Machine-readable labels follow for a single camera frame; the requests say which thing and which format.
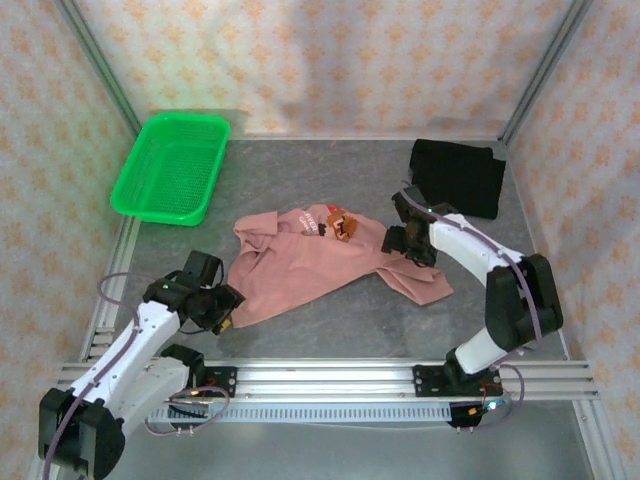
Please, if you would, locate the pink t-shirt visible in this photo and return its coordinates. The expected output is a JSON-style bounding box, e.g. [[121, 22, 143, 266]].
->
[[232, 202, 455, 330]]

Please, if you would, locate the black folded t-shirt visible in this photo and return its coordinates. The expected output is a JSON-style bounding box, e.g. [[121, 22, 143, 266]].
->
[[408, 138, 507, 221]]

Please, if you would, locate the aluminium mounting beam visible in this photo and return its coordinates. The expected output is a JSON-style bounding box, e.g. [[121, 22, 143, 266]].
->
[[54, 360, 600, 402]]

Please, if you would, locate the green plastic basket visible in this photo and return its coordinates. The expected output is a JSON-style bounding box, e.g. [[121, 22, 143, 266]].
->
[[109, 112, 232, 227]]

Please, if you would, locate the small controller board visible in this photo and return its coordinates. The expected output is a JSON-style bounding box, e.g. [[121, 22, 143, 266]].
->
[[477, 397, 514, 416]]

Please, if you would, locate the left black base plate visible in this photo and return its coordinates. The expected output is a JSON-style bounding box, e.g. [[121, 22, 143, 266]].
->
[[189, 366, 239, 400]]

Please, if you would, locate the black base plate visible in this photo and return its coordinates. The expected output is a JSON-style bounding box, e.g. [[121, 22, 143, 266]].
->
[[412, 364, 503, 400], [189, 366, 239, 400]]

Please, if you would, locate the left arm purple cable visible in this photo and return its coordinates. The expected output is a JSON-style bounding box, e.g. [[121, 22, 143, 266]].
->
[[39, 272, 231, 480]]

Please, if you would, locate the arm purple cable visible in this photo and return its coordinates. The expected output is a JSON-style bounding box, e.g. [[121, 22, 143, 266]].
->
[[39, 272, 231, 480], [399, 187, 546, 434]]

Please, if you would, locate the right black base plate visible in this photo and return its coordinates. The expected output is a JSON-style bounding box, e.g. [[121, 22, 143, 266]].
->
[[412, 364, 503, 400]]

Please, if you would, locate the slotted grey cable tray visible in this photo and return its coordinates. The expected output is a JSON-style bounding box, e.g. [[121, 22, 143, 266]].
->
[[149, 402, 454, 425]]

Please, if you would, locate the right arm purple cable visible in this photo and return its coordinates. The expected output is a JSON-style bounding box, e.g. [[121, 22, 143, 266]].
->
[[399, 187, 546, 434]]

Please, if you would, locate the aluminium frame post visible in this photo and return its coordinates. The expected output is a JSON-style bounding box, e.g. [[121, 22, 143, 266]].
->
[[499, 0, 594, 144], [52, 0, 144, 139]]

